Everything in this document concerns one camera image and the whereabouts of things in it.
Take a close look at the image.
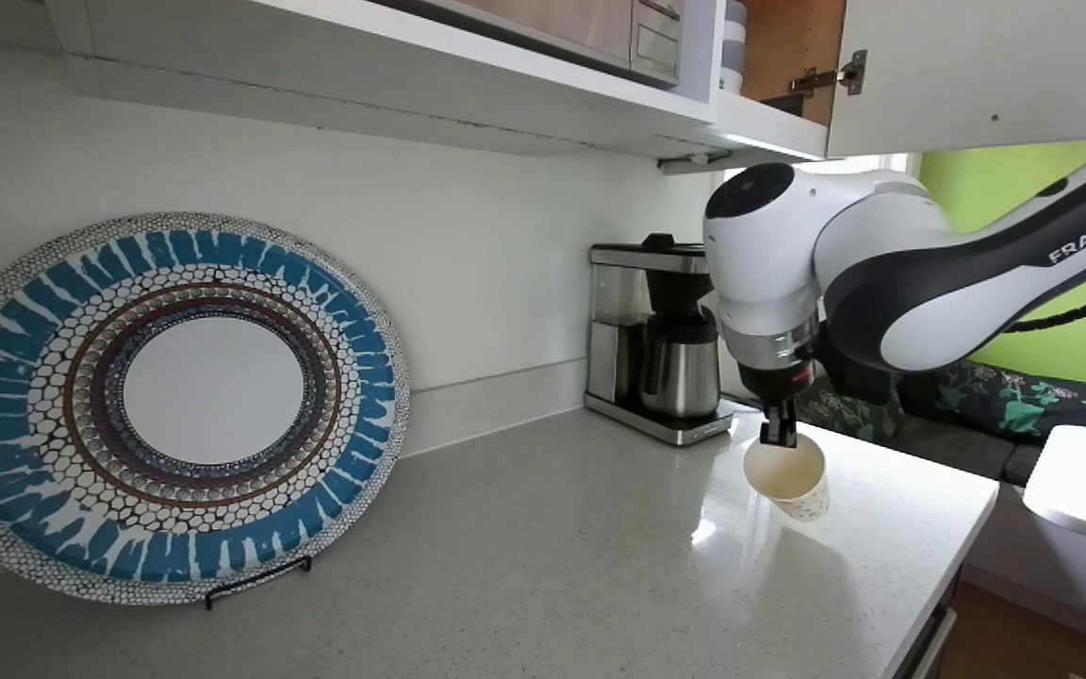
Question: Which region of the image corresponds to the dark patterned sofa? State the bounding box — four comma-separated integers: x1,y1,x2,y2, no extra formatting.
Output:
791,354,1086,485

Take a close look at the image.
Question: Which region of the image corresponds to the white upper cabinet body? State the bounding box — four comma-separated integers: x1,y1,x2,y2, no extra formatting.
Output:
45,0,831,173

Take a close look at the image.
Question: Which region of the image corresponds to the dotted white paper cup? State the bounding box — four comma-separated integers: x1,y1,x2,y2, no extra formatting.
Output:
739,431,831,520

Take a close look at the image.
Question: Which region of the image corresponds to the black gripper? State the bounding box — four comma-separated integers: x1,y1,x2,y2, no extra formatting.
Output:
743,358,821,452

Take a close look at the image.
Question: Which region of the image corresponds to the blue white decorative plate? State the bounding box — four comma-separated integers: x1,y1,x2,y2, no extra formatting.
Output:
0,211,415,612

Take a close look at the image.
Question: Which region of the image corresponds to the long steel drawer handle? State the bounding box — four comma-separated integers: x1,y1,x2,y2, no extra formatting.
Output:
904,602,958,679

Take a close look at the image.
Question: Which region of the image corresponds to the steel black coffee maker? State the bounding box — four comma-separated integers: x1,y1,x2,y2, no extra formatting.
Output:
582,231,753,452

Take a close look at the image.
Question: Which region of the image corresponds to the black wire plate stand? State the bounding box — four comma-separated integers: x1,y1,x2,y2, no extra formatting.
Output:
200,549,318,616

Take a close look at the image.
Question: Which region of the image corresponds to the white open cabinet door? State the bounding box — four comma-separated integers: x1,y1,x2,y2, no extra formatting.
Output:
821,0,1086,162

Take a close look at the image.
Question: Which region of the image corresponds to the silver microwave oven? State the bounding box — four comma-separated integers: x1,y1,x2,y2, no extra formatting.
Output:
378,0,685,89

